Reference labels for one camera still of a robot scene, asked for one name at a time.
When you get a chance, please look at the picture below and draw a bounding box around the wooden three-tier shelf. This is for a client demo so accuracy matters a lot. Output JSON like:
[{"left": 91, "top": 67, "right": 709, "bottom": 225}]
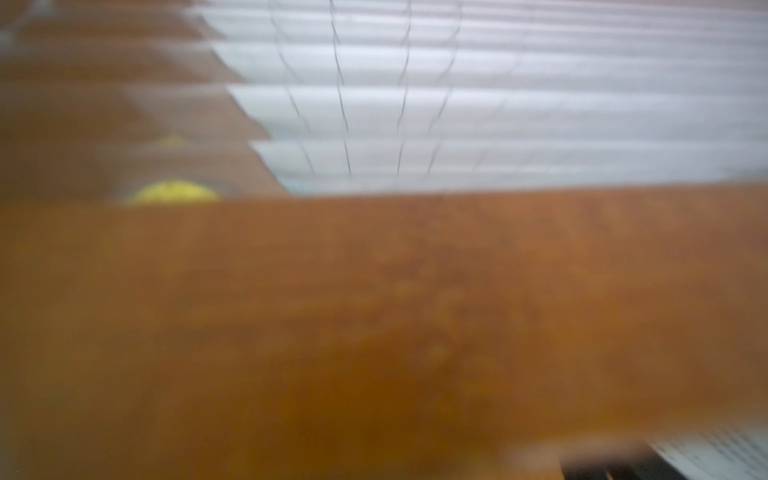
[{"left": 1, "top": 1, "right": 767, "bottom": 479}]

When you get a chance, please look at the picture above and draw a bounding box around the large white labelled jar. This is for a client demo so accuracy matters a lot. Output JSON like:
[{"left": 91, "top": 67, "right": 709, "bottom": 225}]
[{"left": 650, "top": 428, "right": 767, "bottom": 480}]

